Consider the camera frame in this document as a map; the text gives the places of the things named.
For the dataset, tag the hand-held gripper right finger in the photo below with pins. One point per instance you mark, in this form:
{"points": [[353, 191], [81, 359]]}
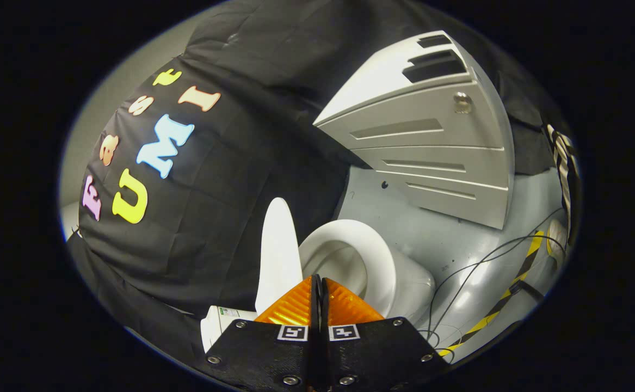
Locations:
{"points": [[371, 354]]}

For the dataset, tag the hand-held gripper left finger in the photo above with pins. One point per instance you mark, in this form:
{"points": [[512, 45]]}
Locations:
{"points": [[263, 354]]}

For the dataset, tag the white toilet lid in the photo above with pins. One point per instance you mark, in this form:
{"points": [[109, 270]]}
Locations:
{"points": [[278, 250]]}

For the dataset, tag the white toilet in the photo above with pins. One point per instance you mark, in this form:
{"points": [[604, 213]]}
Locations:
{"points": [[416, 286]]}

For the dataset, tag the white toilet seat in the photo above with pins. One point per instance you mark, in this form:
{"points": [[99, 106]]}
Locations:
{"points": [[382, 261]]}

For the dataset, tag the yellow black hazard tape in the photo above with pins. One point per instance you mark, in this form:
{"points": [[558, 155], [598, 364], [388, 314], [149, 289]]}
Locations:
{"points": [[513, 283]]}

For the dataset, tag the black backdrop cloth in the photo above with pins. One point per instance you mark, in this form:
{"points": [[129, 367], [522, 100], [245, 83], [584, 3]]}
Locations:
{"points": [[230, 163]]}

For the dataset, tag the white drawer cabinet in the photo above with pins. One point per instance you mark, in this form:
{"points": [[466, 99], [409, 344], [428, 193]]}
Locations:
{"points": [[431, 147]]}

